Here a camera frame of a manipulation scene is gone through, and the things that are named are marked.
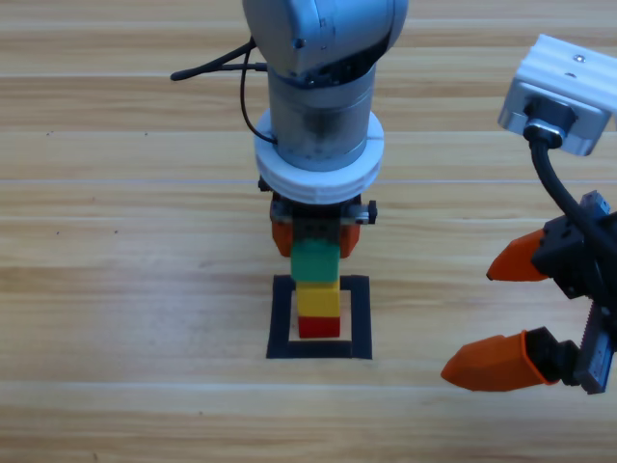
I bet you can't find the red cube block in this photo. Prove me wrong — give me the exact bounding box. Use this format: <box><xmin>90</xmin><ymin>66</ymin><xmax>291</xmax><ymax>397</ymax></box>
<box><xmin>297</xmin><ymin>315</ymin><xmax>342</xmax><ymax>340</ymax></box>

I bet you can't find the black tape square outline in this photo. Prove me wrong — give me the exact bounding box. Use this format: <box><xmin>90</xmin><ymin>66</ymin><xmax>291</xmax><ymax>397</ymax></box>
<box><xmin>265</xmin><ymin>273</ymin><xmax>374</xmax><ymax>361</ymax></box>

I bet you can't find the green cube block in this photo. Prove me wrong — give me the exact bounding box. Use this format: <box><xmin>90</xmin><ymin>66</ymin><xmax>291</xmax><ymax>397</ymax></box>
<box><xmin>290</xmin><ymin>239</ymin><xmax>340</xmax><ymax>284</ymax></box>

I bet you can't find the yellow cube block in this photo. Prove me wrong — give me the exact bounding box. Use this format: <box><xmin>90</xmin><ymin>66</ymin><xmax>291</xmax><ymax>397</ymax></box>
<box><xmin>295</xmin><ymin>280</ymin><xmax>341</xmax><ymax>319</ymax></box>

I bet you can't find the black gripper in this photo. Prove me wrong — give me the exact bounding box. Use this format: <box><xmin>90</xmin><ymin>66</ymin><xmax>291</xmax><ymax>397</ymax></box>
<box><xmin>257</xmin><ymin>176</ymin><xmax>378</xmax><ymax>259</ymax></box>
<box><xmin>441</xmin><ymin>190</ymin><xmax>617</xmax><ymax>395</ymax></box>

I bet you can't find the wrist camera black cable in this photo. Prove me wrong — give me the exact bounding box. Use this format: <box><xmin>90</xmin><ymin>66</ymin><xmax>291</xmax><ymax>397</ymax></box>
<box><xmin>523</xmin><ymin>120</ymin><xmax>617</xmax><ymax>261</ymax></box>
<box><xmin>170</xmin><ymin>41</ymin><xmax>281</xmax><ymax>146</ymax></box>

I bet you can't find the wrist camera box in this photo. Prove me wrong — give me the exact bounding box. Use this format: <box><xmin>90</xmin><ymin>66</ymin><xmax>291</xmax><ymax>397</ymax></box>
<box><xmin>496</xmin><ymin>33</ymin><xmax>617</xmax><ymax>158</ymax></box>

